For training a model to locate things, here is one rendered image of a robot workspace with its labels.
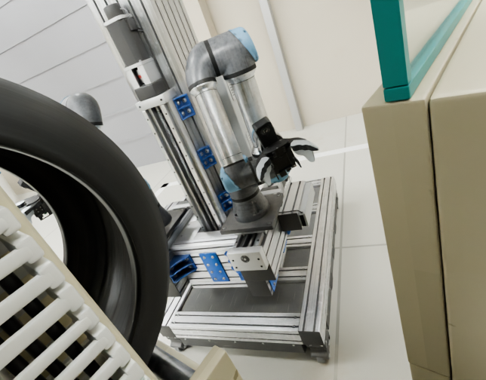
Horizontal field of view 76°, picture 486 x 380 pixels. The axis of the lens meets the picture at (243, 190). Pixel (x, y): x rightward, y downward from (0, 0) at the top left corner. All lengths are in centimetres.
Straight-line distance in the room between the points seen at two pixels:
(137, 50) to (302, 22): 287
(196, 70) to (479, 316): 90
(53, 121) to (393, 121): 38
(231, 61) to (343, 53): 297
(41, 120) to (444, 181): 43
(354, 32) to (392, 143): 364
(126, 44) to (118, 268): 80
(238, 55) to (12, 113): 74
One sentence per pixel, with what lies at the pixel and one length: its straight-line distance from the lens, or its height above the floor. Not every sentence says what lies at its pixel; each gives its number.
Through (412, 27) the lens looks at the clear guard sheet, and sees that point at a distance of 32.
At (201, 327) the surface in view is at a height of 23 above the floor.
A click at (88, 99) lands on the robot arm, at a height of 133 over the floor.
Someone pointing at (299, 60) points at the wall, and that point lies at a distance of 399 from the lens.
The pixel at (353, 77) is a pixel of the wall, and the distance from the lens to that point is 400.
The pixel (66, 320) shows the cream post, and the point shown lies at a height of 125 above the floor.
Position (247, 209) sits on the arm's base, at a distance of 119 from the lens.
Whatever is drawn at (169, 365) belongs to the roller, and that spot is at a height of 92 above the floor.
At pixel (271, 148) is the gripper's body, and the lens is 82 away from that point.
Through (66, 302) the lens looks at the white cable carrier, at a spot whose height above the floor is 128.
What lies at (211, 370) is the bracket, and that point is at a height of 95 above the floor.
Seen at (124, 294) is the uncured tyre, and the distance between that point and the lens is 72.
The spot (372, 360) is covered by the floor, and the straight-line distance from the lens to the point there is 160.
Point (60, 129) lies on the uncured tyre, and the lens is 46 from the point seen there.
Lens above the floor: 136
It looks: 26 degrees down
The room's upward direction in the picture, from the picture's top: 22 degrees counter-clockwise
